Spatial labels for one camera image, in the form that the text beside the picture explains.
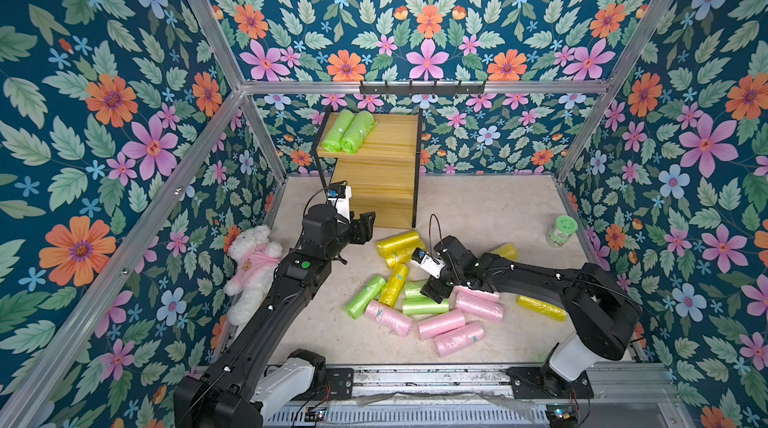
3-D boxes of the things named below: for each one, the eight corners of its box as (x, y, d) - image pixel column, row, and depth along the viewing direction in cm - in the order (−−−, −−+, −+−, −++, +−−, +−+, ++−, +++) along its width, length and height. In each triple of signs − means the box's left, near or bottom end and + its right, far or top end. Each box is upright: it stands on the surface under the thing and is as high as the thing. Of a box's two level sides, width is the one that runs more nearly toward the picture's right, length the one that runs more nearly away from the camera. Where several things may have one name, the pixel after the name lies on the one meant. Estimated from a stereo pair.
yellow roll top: (383, 267, 96) (382, 261, 92) (377, 249, 100) (376, 242, 97) (425, 253, 99) (425, 246, 96) (417, 236, 103) (417, 229, 100)
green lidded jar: (548, 248, 101) (560, 231, 93) (542, 232, 105) (553, 215, 97) (567, 248, 101) (581, 231, 93) (561, 232, 105) (573, 215, 97)
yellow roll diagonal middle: (371, 300, 88) (371, 297, 86) (389, 261, 96) (388, 258, 94) (394, 308, 86) (393, 306, 84) (409, 268, 94) (409, 265, 92)
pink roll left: (363, 319, 86) (361, 313, 83) (371, 304, 89) (369, 298, 85) (408, 339, 83) (408, 334, 79) (414, 323, 85) (415, 318, 82)
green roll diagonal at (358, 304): (344, 311, 87) (342, 307, 84) (378, 277, 94) (377, 272, 91) (355, 322, 85) (353, 318, 82) (389, 287, 92) (388, 282, 89)
